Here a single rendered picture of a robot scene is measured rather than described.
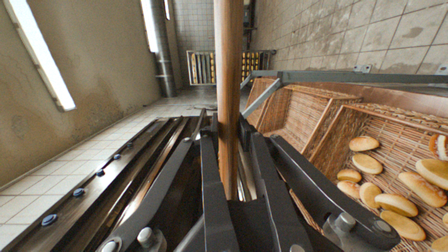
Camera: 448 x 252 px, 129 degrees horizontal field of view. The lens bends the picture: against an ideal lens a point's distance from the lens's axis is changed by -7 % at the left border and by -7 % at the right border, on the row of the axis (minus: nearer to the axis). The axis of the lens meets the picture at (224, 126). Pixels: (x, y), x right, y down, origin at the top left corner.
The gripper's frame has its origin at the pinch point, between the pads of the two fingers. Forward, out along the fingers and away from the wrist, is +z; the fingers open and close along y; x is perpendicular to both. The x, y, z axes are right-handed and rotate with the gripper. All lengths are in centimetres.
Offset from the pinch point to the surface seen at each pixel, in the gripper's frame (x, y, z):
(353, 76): 5, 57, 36
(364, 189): -35, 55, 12
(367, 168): -26, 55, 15
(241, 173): -16.0, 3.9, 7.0
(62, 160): -54, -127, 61
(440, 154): -12, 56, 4
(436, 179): -17, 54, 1
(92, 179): -55, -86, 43
